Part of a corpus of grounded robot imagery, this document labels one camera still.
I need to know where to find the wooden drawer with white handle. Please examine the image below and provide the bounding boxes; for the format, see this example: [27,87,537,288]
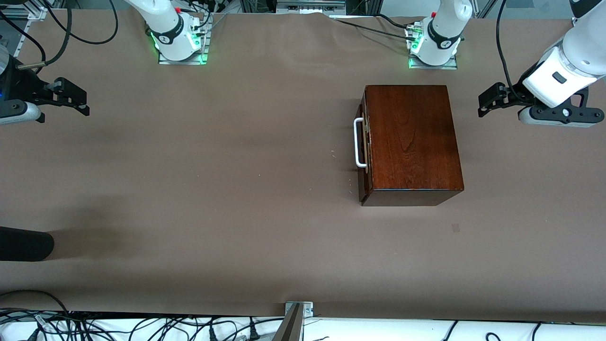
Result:
[354,95,372,188]

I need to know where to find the dark brown wooden cabinet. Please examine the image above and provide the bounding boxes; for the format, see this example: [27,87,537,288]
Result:
[358,85,464,207]

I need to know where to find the brown paper table cover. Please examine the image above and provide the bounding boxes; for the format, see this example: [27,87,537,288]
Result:
[0,9,606,323]

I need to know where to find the black ribbed cylinder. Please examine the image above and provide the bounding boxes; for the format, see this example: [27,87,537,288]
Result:
[0,226,54,262]

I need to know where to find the grey metal box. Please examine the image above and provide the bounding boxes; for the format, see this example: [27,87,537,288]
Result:
[276,0,347,14]

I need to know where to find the white panel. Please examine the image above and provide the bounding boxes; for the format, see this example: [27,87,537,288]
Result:
[0,310,606,341]

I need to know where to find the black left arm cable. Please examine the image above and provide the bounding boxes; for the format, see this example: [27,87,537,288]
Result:
[496,0,526,100]

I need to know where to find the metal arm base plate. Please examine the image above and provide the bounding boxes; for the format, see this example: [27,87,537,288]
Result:
[408,56,459,70]
[159,18,211,65]

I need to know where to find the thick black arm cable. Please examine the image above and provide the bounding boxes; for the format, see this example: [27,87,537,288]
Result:
[17,0,72,72]

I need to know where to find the aluminium frame profile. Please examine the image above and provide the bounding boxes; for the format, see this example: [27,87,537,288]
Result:
[0,0,48,57]
[476,0,498,19]

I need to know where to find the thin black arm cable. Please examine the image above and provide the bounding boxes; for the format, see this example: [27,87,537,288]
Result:
[45,0,119,45]

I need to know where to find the black base cable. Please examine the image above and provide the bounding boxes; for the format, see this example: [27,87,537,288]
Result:
[331,14,419,41]

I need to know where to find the black arched cable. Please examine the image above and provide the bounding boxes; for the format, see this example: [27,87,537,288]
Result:
[0,289,71,315]

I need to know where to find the tangled black cable bundle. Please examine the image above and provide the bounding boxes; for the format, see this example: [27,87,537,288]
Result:
[0,308,285,341]

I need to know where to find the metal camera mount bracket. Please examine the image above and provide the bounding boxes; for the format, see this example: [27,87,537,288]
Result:
[272,301,314,341]

